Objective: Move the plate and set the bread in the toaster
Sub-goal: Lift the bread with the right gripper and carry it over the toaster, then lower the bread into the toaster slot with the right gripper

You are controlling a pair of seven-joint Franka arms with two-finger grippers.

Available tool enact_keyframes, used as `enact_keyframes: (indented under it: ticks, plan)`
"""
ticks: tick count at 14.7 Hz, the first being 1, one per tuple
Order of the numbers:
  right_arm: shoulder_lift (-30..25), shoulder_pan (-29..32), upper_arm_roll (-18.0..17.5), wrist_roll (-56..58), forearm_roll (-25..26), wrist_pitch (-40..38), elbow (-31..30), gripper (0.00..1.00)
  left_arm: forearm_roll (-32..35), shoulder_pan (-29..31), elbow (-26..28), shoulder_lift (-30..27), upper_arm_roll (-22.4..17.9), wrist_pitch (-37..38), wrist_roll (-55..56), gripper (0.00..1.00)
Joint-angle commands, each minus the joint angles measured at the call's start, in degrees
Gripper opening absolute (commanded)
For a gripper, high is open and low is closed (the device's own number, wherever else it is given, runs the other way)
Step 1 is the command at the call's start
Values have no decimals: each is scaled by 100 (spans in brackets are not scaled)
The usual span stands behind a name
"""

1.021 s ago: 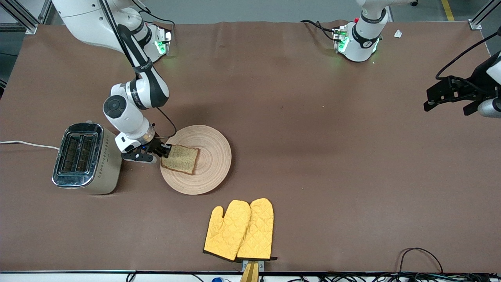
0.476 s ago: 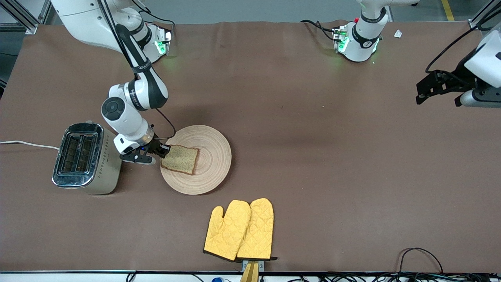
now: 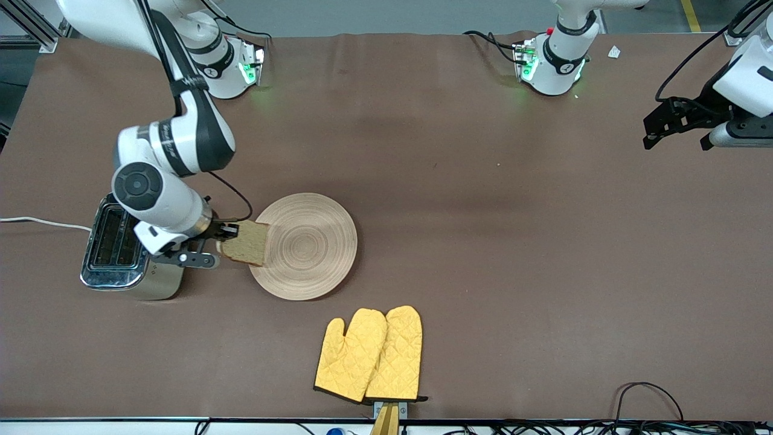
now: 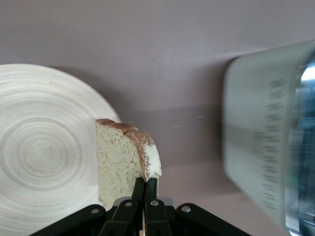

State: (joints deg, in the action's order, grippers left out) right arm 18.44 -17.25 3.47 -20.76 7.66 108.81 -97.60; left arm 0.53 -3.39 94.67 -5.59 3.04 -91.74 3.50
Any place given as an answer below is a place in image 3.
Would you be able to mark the brown bread slice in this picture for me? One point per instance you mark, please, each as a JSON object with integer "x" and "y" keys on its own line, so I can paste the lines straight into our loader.
{"x": 247, "y": 244}

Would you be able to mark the round wooden plate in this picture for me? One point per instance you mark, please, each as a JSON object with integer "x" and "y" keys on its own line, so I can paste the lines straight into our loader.
{"x": 308, "y": 248}

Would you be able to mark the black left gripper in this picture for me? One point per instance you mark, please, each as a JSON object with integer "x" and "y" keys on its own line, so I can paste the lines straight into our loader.
{"x": 704, "y": 110}

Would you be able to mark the aluminium frame post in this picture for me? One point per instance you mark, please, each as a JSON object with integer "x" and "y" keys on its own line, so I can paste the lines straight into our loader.
{"x": 734, "y": 39}
{"x": 36, "y": 30}

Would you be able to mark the small white paper scrap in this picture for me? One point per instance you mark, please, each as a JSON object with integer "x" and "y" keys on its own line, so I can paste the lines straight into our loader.
{"x": 614, "y": 52}

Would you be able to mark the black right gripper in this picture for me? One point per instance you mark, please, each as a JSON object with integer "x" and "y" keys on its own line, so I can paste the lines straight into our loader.
{"x": 218, "y": 230}

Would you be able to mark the beige chrome two-slot toaster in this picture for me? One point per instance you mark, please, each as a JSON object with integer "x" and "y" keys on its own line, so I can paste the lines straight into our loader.
{"x": 115, "y": 248}

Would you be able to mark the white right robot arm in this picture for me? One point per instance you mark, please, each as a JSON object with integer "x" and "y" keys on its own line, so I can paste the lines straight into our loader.
{"x": 157, "y": 199}

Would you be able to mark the brown table cover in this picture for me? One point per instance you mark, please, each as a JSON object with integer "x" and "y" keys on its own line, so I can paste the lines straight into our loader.
{"x": 483, "y": 241}

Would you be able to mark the yellow quilted oven mitt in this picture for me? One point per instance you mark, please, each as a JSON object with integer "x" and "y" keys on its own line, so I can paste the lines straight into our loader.
{"x": 398, "y": 356}
{"x": 350, "y": 356}

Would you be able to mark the small metal bracket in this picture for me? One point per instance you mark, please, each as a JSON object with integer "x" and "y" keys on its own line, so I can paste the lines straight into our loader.
{"x": 403, "y": 409}

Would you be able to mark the small blue object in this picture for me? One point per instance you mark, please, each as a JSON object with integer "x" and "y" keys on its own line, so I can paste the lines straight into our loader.
{"x": 336, "y": 431}

